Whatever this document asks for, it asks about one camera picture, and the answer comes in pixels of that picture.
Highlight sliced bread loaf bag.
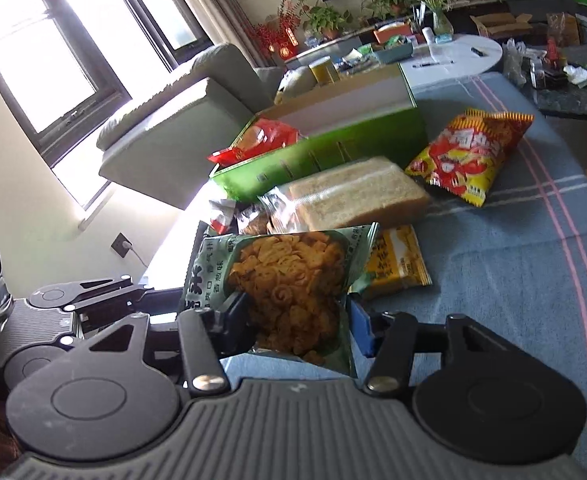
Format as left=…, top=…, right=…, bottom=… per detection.
left=260, top=157, right=431, bottom=233

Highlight red bag with cracker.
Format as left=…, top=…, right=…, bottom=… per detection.
left=208, top=118, right=299, bottom=167

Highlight green cardboard box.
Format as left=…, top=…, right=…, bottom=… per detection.
left=210, top=64, right=428, bottom=202

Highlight dark round marble table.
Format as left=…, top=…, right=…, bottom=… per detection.
left=521, top=46, right=587, bottom=120

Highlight green bag orange swirl snacks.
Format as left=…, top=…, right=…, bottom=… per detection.
left=180, top=223, right=379, bottom=376

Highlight yellow orange snack packet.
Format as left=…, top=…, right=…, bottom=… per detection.
left=350, top=226, right=432, bottom=299

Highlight brown cardboard box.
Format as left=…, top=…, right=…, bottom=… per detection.
left=470, top=13, right=532, bottom=40

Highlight white round table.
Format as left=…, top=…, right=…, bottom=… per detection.
left=400, top=34, right=503, bottom=90

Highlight spider plant glass vase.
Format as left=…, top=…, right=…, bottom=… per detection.
left=418, top=0, right=454, bottom=37

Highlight yellow tin can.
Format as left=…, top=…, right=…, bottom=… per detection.
left=309, top=56, right=340, bottom=86

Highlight wall power socket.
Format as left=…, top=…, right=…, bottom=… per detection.
left=111, top=233, right=133, bottom=258

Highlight red berry decoration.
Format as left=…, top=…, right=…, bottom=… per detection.
left=248, top=0, right=305, bottom=61

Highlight grey sofa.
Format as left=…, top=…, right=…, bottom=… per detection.
left=96, top=44, right=284, bottom=209

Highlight blue plastic tray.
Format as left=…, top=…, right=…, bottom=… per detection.
left=373, top=42, right=414, bottom=65

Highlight red yellow cookie snack bag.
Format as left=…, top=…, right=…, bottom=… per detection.
left=405, top=108, right=534, bottom=207

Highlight blue plaid cloth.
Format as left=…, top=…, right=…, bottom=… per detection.
left=222, top=70, right=587, bottom=480

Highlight window with dark frame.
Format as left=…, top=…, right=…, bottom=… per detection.
left=0, top=0, right=212, bottom=208

